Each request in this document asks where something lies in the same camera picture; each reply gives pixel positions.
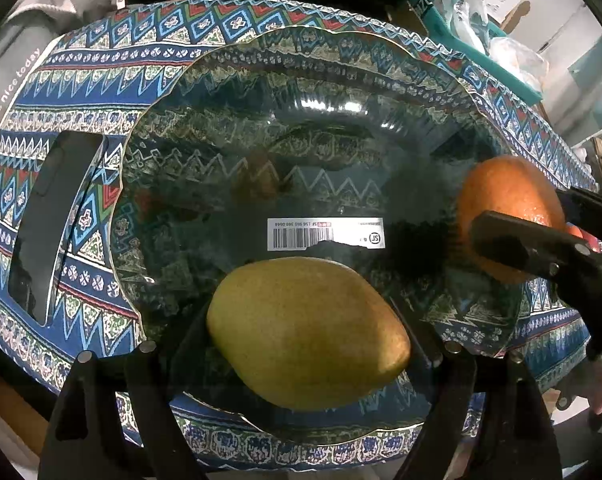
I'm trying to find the teal cardboard box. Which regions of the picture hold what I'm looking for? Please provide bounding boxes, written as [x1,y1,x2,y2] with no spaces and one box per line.
[410,0,542,106]

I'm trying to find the grey printed cloth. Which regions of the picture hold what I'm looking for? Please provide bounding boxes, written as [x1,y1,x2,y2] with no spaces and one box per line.
[0,0,126,151]

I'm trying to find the blue patterned tablecloth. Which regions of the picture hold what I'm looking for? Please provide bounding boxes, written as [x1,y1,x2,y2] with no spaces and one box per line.
[0,0,599,476]

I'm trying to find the white printed bag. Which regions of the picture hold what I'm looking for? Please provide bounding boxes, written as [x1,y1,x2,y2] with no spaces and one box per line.
[440,0,492,43]

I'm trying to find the large orange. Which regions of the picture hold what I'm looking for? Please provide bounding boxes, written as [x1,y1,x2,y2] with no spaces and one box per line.
[456,156,566,285]

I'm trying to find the black smartphone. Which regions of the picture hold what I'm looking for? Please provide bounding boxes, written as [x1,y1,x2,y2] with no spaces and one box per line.
[8,130,106,328]

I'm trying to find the clear plastic bag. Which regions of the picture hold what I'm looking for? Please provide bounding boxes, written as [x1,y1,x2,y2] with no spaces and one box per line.
[490,36,552,92]

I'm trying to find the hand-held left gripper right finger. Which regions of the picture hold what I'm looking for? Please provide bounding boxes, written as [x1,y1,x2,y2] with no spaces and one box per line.
[388,295,566,480]

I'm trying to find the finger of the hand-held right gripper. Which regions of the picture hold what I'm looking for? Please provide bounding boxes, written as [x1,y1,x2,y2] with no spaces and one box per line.
[556,186,602,227]
[470,211,592,282]

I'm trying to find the clear glass plate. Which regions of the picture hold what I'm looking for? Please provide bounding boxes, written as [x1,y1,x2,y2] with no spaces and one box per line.
[112,25,525,432]

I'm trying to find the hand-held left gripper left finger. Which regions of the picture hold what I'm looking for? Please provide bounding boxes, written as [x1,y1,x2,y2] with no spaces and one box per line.
[37,300,222,480]

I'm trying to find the brown cardboard box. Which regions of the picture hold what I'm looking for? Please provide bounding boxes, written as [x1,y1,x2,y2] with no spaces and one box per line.
[0,374,49,458]

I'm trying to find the yellow-green mango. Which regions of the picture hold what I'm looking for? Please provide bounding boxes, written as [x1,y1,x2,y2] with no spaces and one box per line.
[206,256,412,408]

